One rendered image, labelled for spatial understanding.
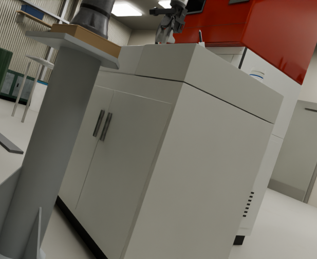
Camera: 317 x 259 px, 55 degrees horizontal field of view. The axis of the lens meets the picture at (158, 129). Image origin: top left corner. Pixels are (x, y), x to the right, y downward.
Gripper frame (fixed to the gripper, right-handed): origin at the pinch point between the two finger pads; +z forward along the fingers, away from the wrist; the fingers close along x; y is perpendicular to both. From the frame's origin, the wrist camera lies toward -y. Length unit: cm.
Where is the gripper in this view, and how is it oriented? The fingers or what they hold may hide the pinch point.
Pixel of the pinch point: (158, 44)
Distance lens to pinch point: 141.7
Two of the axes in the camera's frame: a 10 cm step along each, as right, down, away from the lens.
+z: -3.5, 9.3, 0.6
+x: -5.5, -2.5, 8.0
